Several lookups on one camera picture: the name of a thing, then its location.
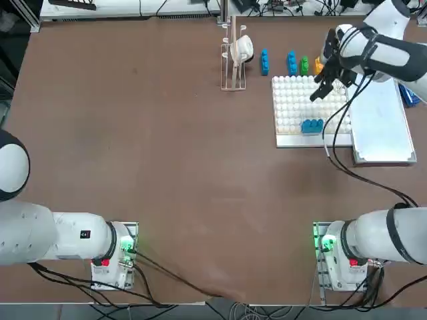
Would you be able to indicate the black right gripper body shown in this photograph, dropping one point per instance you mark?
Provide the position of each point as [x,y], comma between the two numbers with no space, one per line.
[330,50]

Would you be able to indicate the green two-stud block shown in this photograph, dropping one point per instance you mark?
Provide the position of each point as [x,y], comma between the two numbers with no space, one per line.
[304,66]

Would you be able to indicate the blue three-stud block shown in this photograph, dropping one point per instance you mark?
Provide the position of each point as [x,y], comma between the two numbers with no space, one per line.
[312,127]
[265,63]
[292,64]

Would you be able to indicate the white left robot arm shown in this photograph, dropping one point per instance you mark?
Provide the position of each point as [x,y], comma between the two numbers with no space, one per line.
[26,233]

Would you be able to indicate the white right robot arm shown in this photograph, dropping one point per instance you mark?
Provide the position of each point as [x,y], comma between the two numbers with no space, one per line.
[367,240]

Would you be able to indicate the white studded baseplate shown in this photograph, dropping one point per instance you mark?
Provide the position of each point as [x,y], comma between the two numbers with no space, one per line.
[290,106]

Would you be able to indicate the silver framed whiteboard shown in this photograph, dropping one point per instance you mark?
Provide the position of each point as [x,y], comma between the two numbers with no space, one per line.
[380,126]

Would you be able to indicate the blue whiteboard eraser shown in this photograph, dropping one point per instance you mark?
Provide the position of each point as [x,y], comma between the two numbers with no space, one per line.
[408,96]

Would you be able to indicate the yellow two-stud block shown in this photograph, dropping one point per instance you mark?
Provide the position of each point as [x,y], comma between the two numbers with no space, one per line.
[317,66]

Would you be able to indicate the white cup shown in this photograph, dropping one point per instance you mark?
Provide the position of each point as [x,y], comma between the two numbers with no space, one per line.
[243,48]

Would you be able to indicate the aluminium camera post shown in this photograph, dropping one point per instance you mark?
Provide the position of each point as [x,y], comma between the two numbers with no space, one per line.
[224,11]

